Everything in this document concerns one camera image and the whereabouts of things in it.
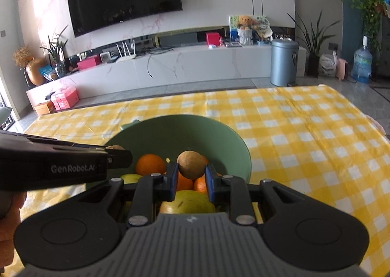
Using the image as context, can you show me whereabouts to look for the person's left hand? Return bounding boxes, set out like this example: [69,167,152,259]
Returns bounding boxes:
[0,191,28,272]

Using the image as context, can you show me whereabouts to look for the trailing ivy plant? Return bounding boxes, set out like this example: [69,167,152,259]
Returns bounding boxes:
[350,0,390,52]

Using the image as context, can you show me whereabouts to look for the small orange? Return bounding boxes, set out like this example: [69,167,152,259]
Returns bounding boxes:
[193,173,223,195]

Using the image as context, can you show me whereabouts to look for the orange vase with dried flowers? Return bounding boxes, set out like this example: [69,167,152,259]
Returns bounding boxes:
[12,46,46,86]

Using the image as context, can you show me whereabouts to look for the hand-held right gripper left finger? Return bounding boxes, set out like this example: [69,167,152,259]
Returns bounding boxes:
[78,163,179,226]

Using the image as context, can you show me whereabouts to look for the pink stool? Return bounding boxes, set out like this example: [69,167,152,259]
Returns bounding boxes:
[335,58,350,80]

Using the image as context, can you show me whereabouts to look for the red gift box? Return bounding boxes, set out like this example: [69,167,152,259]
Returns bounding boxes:
[205,32,222,46]

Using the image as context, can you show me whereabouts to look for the printed picture board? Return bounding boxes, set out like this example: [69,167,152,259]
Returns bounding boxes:
[229,15,270,44]

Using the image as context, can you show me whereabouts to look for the yellow green pear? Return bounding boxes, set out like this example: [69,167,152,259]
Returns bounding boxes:
[119,173,144,185]
[159,190,216,214]

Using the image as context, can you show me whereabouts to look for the dark cabinet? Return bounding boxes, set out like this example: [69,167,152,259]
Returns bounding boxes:
[373,15,390,83]

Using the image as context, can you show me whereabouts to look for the white marble tv cabinet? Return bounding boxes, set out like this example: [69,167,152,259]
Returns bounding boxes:
[26,42,307,110]

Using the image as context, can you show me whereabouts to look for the orange cardboard box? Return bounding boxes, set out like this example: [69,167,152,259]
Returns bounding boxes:
[34,101,57,116]

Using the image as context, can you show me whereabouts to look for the green chair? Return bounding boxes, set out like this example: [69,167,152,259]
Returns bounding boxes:
[0,107,13,127]

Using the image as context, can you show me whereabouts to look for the medium orange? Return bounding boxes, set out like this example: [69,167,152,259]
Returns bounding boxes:
[176,170,195,191]
[135,153,167,176]

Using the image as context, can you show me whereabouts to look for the brown teddy bear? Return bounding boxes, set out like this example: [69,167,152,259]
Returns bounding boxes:
[238,15,259,29]

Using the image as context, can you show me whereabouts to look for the white knitted basket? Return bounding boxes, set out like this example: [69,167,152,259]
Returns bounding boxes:
[238,28,254,45]

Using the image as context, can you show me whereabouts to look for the small green potted plant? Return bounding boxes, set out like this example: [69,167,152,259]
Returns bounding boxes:
[39,24,69,76]

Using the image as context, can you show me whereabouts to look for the white router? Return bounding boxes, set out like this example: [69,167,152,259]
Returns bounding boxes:
[115,39,137,63]

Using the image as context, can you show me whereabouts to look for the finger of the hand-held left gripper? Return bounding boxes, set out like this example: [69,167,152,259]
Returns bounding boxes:
[54,139,134,172]

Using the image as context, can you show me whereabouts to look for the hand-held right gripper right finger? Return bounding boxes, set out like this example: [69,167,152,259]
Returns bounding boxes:
[205,164,309,226]

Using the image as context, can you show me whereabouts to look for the flat pink box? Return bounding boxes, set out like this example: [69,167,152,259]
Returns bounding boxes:
[77,55,102,70]

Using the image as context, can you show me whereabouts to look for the blue snack bag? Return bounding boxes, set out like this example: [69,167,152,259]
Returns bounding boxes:
[39,65,59,80]

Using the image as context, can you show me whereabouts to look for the yellow checked tablecloth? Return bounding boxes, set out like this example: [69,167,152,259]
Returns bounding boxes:
[0,84,390,277]

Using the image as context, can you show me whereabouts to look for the grey pedal trash can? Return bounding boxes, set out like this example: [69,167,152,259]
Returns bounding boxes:
[270,39,300,87]

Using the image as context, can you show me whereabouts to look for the blue water jug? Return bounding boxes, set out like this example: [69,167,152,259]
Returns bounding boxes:
[352,36,373,84]

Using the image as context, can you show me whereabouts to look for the pink storage box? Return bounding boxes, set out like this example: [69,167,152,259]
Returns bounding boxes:
[50,86,80,111]

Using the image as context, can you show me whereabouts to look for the green plastic bowl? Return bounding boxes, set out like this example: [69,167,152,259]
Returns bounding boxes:
[86,114,252,214]

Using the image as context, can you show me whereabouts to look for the white plastic bag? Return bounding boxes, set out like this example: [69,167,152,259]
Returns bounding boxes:
[318,53,338,77]

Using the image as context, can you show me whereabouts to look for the long-leaf potted plant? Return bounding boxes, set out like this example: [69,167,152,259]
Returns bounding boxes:
[288,10,341,78]

